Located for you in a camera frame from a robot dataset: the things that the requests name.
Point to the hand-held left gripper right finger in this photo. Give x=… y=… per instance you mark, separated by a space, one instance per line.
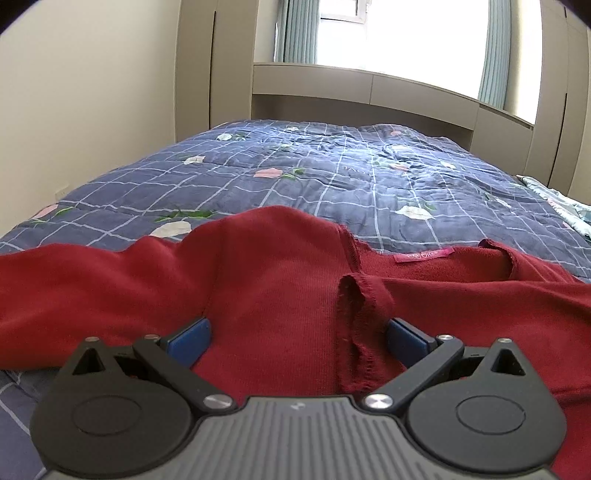
x=404 y=342

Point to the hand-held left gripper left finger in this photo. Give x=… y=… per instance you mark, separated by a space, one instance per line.
x=190 y=342

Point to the dark red knit sweater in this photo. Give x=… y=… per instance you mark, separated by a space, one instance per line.
x=286 y=295

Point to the blue checked floral quilt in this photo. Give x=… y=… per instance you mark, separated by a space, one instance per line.
x=323 y=175

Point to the light blue patterned cloth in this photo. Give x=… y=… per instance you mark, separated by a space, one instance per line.
x=561 y=203

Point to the beige window cabinet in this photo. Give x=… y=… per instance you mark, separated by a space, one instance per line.
x=369 y=90

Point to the tall beige wardrobe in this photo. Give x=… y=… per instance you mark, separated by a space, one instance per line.
x=214 y=64
x=561 y=106

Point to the light blue curtain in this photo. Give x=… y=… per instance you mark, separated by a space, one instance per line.
x=298 y=30
x=496 y=53

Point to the bright window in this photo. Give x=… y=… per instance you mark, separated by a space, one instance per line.
x=406 y=32

